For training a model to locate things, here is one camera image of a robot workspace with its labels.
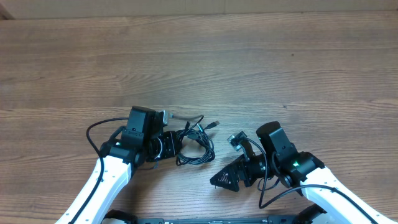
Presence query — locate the black USB-C cable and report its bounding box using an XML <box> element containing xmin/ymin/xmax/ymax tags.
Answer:
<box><xmin>170</xmin><ymin>114</ymin><xmax>206</xmax><ymax>141</ymax></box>

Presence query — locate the cardboard back panel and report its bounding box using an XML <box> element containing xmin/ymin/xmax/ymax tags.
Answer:
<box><xmin>1</xmin><ymin>0</ymin><xmax>397</xmax><ymax>19</ymax></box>

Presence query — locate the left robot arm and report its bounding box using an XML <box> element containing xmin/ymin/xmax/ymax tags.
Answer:
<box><xmin>58</xmin><ymin>106</ymin><xmax>181</xmax><ymax>224</ymax></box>

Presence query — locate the black USB-A cable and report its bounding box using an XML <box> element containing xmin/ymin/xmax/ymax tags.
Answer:
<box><xmin>175</xmin><ymin>120</ymin><xmax>220</xmax><ymax>167</ymax></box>

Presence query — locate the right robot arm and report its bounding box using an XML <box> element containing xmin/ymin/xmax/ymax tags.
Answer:
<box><xmin>210</xmin><ymin>121</ymin><xmax>393</xmax><ymax>223</ymax></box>

